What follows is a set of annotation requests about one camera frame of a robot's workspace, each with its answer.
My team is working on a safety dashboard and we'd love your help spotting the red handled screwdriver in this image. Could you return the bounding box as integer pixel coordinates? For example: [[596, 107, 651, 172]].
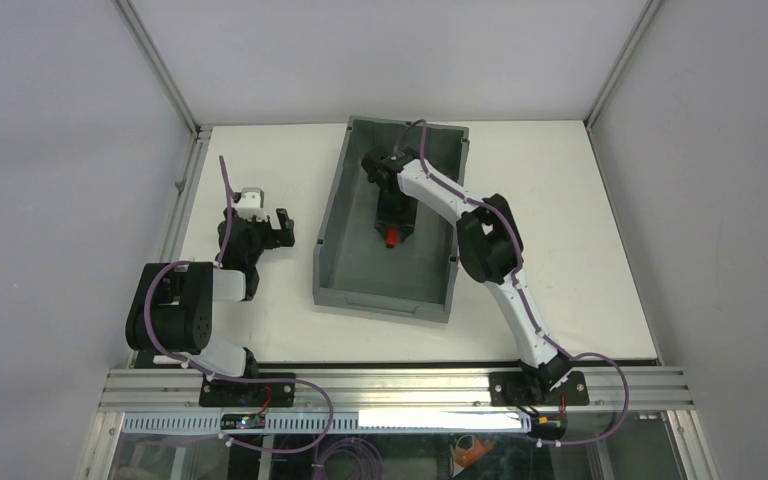
[[385, 227, 400, 249]]

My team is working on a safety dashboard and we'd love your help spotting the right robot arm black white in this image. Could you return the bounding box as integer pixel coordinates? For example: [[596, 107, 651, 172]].
[[361, 147, 572, 403]]

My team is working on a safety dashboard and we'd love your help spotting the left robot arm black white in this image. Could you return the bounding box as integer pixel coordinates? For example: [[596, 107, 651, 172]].
[[125, 208, 295, 379]]

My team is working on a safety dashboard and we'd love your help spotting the orange object below table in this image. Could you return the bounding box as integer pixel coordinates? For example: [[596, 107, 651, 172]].
[[450, 434, 495, 476]]

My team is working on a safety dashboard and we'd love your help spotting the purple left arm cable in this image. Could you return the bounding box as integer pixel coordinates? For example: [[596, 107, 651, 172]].
[[143, 155, 336, 456]]

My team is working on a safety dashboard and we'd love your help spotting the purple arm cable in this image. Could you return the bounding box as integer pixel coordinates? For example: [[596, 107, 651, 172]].
[[143, 155, 336, 456], [393, 119, 630, 448]]

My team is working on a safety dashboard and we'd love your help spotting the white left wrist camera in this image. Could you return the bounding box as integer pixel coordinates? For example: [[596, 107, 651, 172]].
[[232, 187, 269, 222]]

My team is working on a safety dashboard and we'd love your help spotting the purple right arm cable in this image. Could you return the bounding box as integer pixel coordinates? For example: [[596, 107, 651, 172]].
[[393, 119, 630, 448]]

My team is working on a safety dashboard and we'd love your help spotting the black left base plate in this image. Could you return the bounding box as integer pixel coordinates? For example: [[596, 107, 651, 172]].
[[198, 372, 296, 408]]

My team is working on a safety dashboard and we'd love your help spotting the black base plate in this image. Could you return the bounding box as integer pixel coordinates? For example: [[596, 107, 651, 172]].
[[488, 370, 590, 407], [198, 372, 296, 408]]

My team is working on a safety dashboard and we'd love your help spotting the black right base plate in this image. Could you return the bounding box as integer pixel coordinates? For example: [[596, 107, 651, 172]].
[[488, 370, 590, 407]]

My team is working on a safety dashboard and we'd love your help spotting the aluminium mounting rail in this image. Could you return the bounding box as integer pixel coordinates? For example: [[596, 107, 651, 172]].
[[97, 366, 695, 413]]

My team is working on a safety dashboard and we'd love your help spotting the white slotted cable duct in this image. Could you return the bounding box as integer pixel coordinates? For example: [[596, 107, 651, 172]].
[[123, 409, 531, 436]]

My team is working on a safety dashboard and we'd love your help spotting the coiled purple cable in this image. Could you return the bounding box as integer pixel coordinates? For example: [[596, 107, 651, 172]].
[[314, 435, 385, 480]]

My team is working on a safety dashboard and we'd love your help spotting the left aluminium frame post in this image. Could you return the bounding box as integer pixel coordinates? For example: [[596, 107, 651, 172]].
[[112, 0, 201, 135]]

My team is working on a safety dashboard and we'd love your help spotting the aluminium frame post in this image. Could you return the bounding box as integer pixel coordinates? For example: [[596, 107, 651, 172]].
[[112, 0, 201, 135], [583, 0, 665, 134]]

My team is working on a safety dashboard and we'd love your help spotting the right aluminium frame post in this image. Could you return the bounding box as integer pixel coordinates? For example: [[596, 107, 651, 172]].
[[583, 0, 665, 134]]

